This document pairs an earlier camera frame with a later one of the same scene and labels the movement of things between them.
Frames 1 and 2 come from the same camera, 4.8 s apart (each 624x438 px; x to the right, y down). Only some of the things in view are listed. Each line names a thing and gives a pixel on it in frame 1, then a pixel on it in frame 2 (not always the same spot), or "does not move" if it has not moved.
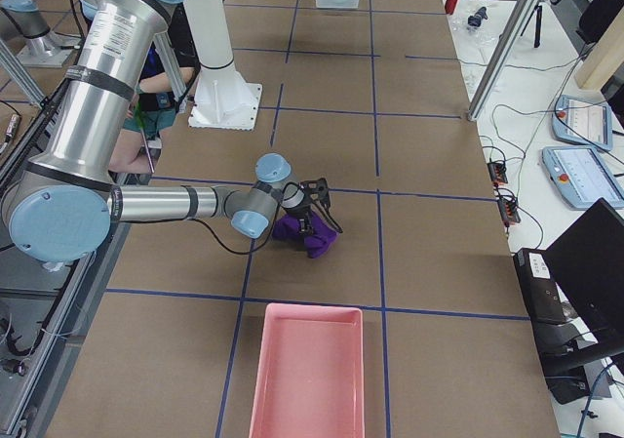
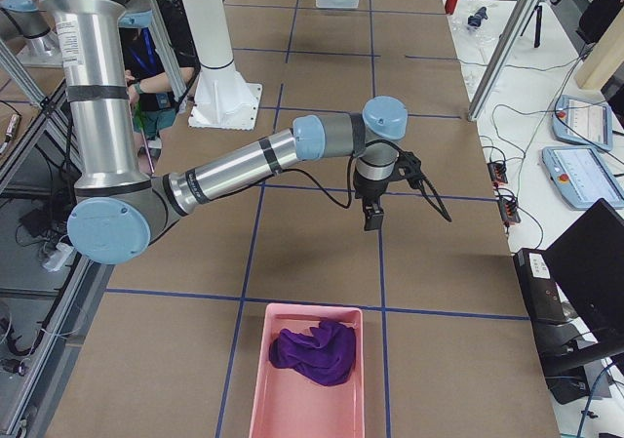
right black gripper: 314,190 to 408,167
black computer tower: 541,291 does not move
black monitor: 587,261 does not move
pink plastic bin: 310,377 does not move
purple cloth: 317,243 to 327,356
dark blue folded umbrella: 478,17 does not move
